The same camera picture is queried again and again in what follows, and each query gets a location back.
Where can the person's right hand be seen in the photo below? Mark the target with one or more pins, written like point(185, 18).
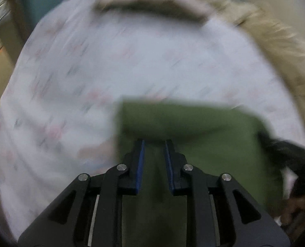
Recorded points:
point(300, 209)

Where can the green pants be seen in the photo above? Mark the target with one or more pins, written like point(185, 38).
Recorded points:
point(206, 139)

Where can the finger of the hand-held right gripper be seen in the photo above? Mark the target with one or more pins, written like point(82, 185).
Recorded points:
point(268, 142)

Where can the white printed bed sheet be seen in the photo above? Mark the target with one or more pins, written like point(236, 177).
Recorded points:
point(90, 69)

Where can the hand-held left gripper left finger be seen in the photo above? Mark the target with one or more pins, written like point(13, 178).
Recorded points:
point(140, 171)

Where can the beige fluffy blanket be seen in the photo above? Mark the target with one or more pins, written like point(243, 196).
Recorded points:
point(278, 43)

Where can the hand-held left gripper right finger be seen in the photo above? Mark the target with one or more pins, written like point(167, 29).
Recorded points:
point(169, 171)

